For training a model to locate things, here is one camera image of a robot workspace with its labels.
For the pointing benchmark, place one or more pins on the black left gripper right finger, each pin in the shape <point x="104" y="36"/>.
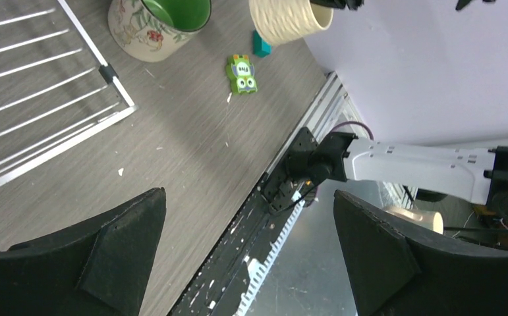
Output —
<point x="399" y="268"/>

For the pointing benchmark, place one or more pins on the teal toy block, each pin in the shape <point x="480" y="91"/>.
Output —
<point x="259" y="47"/>

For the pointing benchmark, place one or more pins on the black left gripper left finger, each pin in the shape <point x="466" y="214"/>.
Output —
<point x="99" y="266"/>

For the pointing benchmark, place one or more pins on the green toy monster block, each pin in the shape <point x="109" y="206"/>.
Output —
<point x="240" y="72"/>

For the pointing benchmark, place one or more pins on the white cup below table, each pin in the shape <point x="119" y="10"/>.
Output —
<point x="431" y="220"/>

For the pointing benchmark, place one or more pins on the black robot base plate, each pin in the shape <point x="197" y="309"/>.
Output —
<point x="229" y="277"/>

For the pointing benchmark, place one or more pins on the cream mug back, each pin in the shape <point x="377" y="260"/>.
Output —
<point x="281" y="22"/>

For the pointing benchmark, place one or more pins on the metal wire dish rack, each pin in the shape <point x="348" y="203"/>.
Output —
<point x="56" y="88"/>

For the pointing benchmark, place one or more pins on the cream mug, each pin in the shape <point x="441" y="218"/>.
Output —
<point x="281" y="22"/>
<point x="151" y="31"/>

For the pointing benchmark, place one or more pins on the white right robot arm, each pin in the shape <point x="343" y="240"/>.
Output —
<point x="479" y="176"/>

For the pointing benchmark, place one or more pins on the cream mug front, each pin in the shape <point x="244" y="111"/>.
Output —
<point x="151" y="31"/>

